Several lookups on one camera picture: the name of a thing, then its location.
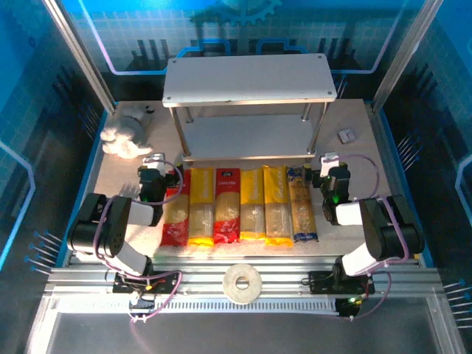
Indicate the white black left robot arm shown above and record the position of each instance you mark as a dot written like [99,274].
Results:
[110,221]

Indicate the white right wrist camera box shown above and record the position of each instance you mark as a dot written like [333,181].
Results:
[328,162]

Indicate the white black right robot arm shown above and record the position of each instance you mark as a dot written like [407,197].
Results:
[387,228]

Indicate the aluminium enclosure post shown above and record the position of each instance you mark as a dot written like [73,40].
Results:
[403,55]
[79,55]

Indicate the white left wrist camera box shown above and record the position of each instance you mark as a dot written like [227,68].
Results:
[154,161]

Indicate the aluminium rail frame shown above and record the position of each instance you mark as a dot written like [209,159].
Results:
[280,273]

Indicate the white plush toy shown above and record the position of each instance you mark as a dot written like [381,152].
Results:
[123,136]

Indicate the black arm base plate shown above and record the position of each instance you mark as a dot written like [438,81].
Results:
[121,285]
[319,282]

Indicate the blue gold spaghetti bag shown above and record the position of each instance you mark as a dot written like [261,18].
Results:
[302,214]

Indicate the white two-tier shelf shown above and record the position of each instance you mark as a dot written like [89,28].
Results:
[247,79]

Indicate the red spaghetti bag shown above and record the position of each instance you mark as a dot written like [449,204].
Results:
[226,206]
[175,221]

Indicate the small grey square object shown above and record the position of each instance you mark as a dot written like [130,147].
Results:
[347,136]

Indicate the yellow spaghetti bag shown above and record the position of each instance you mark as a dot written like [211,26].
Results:
[278,206]
[252,206]
[201,206]

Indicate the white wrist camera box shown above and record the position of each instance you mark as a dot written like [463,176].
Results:
[154,161]
[328,162]

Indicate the white tape roll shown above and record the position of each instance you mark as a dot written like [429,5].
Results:
[230,291]

